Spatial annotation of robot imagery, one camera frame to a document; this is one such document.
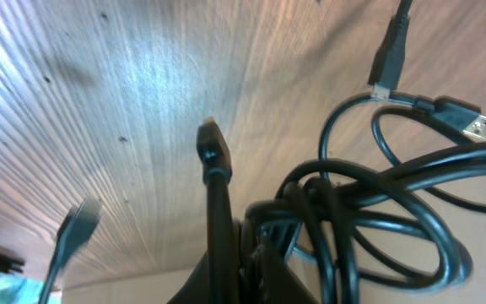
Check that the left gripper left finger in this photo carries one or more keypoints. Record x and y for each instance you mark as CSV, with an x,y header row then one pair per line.
x,y
205,285

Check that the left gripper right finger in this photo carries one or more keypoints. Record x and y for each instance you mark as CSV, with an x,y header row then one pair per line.
x,y
275,283

